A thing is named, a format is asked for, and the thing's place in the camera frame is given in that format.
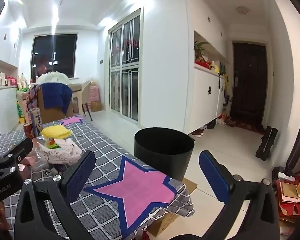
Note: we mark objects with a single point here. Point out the beige dining table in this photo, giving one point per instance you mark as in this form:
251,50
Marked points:
76,88

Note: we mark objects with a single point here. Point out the row of shoes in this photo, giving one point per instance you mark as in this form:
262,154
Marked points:
196,133

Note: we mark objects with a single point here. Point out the flat cardboard box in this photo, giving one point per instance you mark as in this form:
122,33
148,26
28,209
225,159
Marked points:
190,185

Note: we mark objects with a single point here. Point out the tall white drink can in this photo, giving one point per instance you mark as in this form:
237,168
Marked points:
37,120

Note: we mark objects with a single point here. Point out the silver door lock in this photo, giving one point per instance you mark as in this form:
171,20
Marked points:
236,82

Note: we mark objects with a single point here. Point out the white wall cabinet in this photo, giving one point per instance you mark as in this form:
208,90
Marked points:
205,105

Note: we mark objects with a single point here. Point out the white floral plastic bag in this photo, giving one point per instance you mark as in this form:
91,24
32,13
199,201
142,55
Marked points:
62,152

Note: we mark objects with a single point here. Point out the potted plant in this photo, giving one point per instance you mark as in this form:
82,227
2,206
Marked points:
200,48

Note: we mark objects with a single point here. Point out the red doormat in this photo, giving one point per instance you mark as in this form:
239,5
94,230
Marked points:
247,127

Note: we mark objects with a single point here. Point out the yellow plush toy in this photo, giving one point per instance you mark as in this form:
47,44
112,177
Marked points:
214,67

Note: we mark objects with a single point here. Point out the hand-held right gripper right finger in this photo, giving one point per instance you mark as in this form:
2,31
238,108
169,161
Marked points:
213,177

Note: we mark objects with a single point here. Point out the grey plaid star blanket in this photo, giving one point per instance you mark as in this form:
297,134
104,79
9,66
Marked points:
110,152

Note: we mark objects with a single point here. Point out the white counter cabinet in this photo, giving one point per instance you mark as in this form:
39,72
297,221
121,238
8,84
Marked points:
2,105

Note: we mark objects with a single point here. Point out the upright vacuum cleaner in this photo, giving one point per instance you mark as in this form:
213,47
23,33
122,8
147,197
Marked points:
298,147

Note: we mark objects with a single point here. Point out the stack of green yellow boxes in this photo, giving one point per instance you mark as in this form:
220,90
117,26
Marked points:
21,105

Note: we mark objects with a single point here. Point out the dark front door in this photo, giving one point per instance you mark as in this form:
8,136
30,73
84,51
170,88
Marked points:
248,85

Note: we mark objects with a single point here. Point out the row of packets on counter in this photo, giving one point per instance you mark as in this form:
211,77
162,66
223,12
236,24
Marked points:
2,80

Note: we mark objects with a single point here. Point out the sliding glass door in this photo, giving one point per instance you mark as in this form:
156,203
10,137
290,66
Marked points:
130,92

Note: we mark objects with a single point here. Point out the black trash bin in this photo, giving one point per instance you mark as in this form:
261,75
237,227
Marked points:
162,162

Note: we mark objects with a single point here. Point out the pink wrapper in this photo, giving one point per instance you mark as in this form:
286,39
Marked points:
27,160

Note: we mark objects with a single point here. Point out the dark window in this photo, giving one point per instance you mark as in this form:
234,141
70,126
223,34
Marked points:
62,55

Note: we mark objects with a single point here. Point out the small cardboard box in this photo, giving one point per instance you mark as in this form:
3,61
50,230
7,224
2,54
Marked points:
96,106

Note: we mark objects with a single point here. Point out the cardboard box under blanket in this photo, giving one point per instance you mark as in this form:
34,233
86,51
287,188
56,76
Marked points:
165,221

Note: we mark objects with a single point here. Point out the black boot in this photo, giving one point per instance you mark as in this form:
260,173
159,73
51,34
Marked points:
263,142
272,142

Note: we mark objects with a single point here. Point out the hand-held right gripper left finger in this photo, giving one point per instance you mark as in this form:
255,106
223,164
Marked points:
80,175

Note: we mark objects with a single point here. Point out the pile of red cardboard boxes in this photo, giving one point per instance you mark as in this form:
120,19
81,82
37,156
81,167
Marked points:
288,205

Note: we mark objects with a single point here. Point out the round ceiling lamp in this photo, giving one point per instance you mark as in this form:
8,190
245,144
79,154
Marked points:
242,9

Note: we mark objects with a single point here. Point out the pink stool stack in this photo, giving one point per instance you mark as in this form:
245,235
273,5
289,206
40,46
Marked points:
94,93

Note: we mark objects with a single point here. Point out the yellow green toy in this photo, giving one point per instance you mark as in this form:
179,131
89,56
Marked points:
55,131

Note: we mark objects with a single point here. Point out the brown chair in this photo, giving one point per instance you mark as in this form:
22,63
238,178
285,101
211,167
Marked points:
50,112

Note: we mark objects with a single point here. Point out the blue cloth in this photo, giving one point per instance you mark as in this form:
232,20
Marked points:
53,95

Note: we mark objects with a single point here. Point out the white mesh food cover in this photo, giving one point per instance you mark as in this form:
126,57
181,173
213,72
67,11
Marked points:
52,77

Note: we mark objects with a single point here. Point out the red plaid scarf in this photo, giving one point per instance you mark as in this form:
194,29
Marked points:
32,97

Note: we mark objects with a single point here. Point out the beige dining chair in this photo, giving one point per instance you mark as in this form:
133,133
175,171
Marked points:
86,92

